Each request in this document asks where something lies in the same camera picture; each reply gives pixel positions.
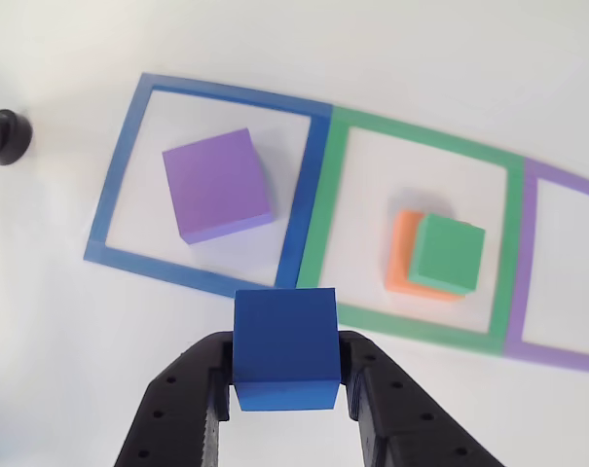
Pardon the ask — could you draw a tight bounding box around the small blue cube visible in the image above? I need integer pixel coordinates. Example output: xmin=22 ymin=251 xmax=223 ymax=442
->
xmin=232 ymin=286 xmax=343 ymax=413

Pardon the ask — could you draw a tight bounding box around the orange foam block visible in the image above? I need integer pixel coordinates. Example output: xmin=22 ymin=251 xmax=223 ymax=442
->
xmin=385 ymin=209 xmax=468 ymax=303

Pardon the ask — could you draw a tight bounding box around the green foam block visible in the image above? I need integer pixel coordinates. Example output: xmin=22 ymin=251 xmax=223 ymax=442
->
xmin=408 ymin=212 xmax=487 ymax=295

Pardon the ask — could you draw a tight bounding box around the purple foam block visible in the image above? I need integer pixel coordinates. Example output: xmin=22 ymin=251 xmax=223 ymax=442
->
xmin=161 ymin=127 xmax=276 ymax=245

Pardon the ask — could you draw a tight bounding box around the purple square frame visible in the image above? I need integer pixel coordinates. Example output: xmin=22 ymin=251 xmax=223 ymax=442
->
xmin=503 ymin=158 xmax=589 ymax=376

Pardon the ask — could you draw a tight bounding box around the green square frame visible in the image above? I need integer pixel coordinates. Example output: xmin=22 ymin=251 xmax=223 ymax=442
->
xmin=295 ymin=104 xmax=527 ymax=356

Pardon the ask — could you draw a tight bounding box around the blue square frame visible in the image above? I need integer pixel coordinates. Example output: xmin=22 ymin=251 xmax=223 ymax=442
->
xmin=83 ymin=72 xmax=334 ymax=299

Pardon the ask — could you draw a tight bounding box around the black camera tripod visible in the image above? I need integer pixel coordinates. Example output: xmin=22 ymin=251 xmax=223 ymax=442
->
xmin=0 ymin=109 xmax=34 ymax=167

